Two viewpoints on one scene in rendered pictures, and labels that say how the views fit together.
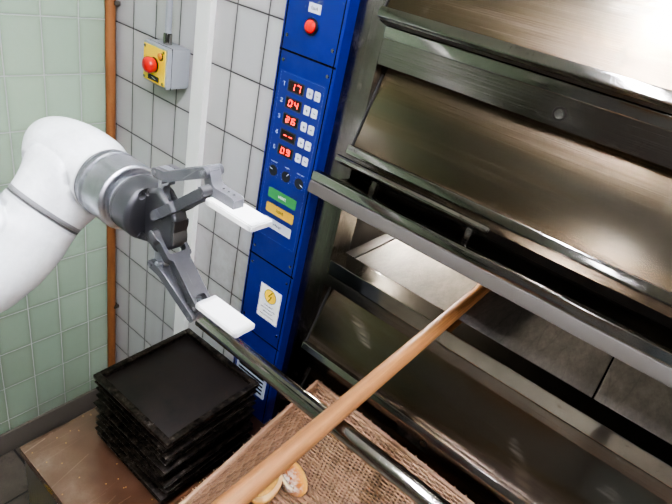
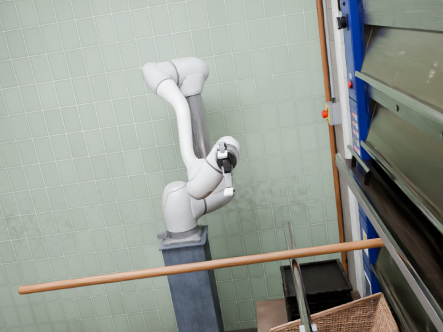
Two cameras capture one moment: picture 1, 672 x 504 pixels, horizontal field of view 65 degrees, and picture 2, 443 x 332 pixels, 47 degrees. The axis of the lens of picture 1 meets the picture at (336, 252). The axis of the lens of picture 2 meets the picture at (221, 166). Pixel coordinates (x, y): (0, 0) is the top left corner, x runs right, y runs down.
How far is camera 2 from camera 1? 1.40 m
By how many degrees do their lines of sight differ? 59
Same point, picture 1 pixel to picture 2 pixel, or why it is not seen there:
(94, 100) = (324, 136)
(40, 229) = (208, 170)
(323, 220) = not seen: hidden behind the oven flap
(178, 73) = (337, 116)
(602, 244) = (410, 175)
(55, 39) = (301, 109)
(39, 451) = (262, 305)
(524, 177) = (398, 144)
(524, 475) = not seen: outside the picture
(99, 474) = (277, 321)
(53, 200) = (212, 161)
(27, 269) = (204, 182)
